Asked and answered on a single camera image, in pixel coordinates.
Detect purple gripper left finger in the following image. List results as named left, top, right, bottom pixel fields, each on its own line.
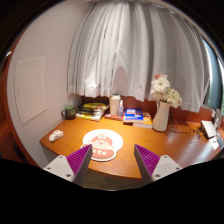
left=44, top=145, right=92, bottom=186

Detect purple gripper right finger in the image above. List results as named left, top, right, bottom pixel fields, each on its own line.
left=134, top=144, right=182, bottom=185

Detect white computer mouse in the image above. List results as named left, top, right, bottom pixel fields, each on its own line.
left=49, top=130, right=64, bottom=142

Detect round cartoon mouse pad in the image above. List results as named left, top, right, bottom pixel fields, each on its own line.
left=82, top=129, right=123, bottom=162

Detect white flower vase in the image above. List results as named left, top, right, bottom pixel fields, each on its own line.
left=153, top=102, right=170, bottom=132

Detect blue book stack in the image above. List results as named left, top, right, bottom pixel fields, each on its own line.
left=123, top=108, right=153, bottom=128

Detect dark green mug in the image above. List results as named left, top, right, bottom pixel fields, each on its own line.
left=61, top=105, right=76, bottom=120

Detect stack of books left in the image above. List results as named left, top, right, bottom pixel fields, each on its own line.
left=76, top=102, right=109, bottom=121

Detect red flat book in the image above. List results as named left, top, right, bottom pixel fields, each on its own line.
left=104, top=114, right=123, bottom=121

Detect small clear bottle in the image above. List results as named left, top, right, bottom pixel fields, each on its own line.
left=118, top=100, right=124, bottom=117

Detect white box device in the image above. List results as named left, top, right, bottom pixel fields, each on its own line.
left=201, top=120, right=216, bottom=139

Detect white cylindrical container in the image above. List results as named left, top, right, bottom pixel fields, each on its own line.
left=109, top=95, right=121, bottom=115

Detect white gerbera flowers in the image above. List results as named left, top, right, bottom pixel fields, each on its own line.
left=150, top=74, right=182, bottom=108

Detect white sheer curtain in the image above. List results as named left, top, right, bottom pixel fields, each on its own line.
left=67, top=0, right=209, bottom=112

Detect black cable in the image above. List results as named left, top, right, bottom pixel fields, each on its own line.
left=167, top=108, right=201, bottom=134

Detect white wall panel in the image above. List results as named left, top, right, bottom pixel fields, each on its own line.
left=14, top=57, right=47, bottom=124

